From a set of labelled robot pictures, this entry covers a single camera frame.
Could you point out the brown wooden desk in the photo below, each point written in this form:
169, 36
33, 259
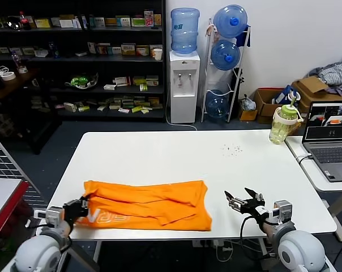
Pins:
12, 88

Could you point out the tall white printed box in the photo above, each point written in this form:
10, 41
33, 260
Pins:
91, 48

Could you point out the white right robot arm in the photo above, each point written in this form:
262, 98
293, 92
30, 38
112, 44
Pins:
297, 249

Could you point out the blue drink bottle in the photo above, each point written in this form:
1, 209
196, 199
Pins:
53, 51

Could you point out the teal white medicine box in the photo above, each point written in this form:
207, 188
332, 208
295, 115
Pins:
123, 21

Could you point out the large open cardboard box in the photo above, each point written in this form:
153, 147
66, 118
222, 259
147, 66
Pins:
312, 85

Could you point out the white blue medicine box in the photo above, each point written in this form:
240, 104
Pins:
115, 51

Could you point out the white water dispenser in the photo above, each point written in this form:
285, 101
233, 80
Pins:
183, 85

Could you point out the pale green medicine box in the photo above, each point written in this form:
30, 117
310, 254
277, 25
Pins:
29, 51
16, 49

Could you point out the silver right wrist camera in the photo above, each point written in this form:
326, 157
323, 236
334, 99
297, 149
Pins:
282, 211

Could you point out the orange tall box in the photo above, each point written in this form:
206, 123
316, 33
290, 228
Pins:
158, 20

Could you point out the pink printed tall box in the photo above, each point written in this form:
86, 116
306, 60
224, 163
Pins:
149, 18

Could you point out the cream medicine box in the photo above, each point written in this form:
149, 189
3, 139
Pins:
151, 46

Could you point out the black tripod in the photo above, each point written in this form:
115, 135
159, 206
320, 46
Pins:
240, 82

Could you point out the grey laptop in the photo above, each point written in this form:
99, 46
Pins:
332, 153

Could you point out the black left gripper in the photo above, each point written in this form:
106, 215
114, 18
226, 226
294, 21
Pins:
73, 211

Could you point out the red white medicine box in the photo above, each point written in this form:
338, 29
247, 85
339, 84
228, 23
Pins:
102, 48

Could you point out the white flat carton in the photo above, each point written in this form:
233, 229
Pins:
110, 87

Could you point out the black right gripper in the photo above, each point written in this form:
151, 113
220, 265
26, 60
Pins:
253, 208

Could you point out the white paper cup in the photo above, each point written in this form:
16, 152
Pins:
158, 54

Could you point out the white orange medicine box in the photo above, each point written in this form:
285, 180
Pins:
142, 50

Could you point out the white metal jug rack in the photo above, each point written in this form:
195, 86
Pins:
205, 85

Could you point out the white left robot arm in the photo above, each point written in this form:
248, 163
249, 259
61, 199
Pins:
38, 252

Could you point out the purple drink bottle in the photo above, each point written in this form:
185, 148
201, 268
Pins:
18, 61

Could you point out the black shelf unit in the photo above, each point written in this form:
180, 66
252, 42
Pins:
74, 96

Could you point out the lime green small box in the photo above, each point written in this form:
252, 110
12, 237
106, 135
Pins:
84, 108
137, 109
143, 88

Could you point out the white red flat box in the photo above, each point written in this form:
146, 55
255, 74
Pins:
124, 110

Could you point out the cola bottle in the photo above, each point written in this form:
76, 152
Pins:
26, 21

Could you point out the white green medicine box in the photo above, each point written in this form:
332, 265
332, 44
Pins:
100, 22

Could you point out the small yellow carton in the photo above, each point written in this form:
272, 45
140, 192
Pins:
248, 115

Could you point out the blue bag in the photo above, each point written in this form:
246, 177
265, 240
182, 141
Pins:
284, 96

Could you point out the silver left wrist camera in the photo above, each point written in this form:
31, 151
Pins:
55, 215

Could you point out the dark flat panel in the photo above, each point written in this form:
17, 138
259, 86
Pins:
80, 260

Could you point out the grey plastic bag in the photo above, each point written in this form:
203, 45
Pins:
248, 103

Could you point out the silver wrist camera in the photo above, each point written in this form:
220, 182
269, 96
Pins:
55, 215
282, 211

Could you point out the yellow white medicine box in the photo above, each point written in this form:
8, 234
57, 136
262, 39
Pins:
128, 49

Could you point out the red-edged white cart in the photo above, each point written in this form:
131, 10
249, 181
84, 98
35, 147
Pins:
6, 192

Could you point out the labelled blue water jug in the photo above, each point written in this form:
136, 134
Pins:
185, 31

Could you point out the red striped white carton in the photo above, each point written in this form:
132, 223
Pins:
122, 81

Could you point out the green lidded drinking bottle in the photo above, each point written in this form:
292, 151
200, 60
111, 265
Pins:
281, 127

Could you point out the black bowl with green toys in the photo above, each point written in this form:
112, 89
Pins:
81, 81

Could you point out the white tape roll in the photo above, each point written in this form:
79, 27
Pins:
9, 76

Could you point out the yellow flat carton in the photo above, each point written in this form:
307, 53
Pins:
43, 23

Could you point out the small white flat box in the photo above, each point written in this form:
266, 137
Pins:
81, 53

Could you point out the white side table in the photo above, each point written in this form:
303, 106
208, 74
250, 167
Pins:
315, 175

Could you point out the white power strip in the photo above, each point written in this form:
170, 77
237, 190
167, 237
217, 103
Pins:
207, 243

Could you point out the orange t-shirt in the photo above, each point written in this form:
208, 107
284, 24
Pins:
148, 204

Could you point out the shiny glass bowl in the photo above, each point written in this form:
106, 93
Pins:
13, 22

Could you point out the pile of grey clothes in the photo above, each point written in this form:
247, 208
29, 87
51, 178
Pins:
335, 73

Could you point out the white carton with brown lid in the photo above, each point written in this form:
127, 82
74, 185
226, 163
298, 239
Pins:
66, 22

